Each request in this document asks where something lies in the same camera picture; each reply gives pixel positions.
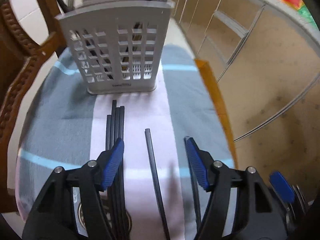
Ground beige kitchen base cabinets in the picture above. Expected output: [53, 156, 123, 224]
[173, 0, 319, 200]

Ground grey plastic utensil holder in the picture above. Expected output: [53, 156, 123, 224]
[56, 0, 174, 94]

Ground carved brown wooden chair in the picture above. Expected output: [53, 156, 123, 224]
[1, 0, 66, 213]

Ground green plastic bag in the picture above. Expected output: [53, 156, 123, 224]
[297, 4, 318, 28]

